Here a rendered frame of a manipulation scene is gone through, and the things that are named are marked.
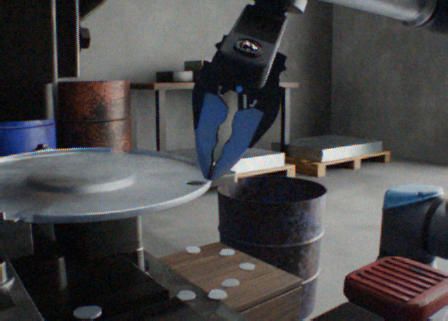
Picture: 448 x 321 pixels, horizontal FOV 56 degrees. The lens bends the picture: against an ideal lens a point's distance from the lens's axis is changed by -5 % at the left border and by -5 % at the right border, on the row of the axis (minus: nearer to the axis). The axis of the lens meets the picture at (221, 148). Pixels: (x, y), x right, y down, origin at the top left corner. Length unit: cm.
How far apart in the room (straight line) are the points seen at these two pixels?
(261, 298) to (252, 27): 85
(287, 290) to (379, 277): 92
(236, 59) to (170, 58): 401
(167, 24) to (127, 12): 43
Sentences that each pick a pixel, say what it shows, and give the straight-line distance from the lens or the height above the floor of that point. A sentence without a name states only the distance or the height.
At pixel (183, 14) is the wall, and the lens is 449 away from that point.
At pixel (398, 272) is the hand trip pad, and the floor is 76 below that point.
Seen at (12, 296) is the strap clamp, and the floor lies 75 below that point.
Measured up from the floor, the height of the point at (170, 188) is 78.
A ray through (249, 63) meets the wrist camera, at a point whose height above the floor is 90.
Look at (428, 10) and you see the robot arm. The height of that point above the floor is 102.
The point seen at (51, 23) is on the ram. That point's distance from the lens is 42.
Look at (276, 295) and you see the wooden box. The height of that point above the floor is 33.
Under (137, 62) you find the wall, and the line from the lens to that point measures 420.
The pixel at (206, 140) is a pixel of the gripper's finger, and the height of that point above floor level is 83.
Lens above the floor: 89
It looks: 9 degrees down
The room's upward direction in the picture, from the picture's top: straight up
